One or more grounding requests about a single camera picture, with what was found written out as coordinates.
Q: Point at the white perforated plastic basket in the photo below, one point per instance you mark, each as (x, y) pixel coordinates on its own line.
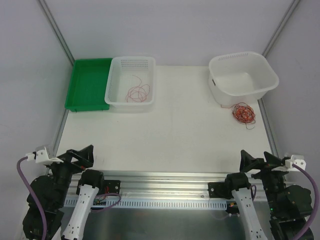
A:
(131, 83)

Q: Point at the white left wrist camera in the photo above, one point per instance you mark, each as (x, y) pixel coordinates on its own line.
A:
(42, 155)

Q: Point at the green plastic tray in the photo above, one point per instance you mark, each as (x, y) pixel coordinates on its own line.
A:
(87, 86)

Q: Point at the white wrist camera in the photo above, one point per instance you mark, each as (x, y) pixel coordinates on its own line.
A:
(287, 166)
(42, 155)

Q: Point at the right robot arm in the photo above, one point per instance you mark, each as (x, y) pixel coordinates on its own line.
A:
(292, 209)

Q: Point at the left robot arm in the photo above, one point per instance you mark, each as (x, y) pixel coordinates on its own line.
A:
(48, 194)

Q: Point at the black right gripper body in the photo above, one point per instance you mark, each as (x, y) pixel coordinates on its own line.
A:
(261, 166)

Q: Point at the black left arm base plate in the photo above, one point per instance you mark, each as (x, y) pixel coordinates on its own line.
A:
(110, 186)

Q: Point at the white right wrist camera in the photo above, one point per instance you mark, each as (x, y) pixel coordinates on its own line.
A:
(287, 166)

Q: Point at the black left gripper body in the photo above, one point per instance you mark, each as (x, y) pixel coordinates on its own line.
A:
(66, 158)

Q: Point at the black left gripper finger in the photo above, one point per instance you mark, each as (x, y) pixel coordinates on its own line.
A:
(78, 155)
(89, 150)

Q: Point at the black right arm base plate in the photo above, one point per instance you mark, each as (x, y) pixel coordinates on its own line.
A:
(217, 190)

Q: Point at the aluminium mounting rail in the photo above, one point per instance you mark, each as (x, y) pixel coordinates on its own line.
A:
(164, 185)

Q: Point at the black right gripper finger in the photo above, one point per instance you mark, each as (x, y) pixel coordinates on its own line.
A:
(272, 160)
(248, 162)

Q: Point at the white slotted cable duct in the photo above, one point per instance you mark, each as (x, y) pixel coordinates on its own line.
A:
(136, 203)

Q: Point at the white plastic tub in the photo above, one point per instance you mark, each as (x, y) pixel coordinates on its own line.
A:
(240, 77)

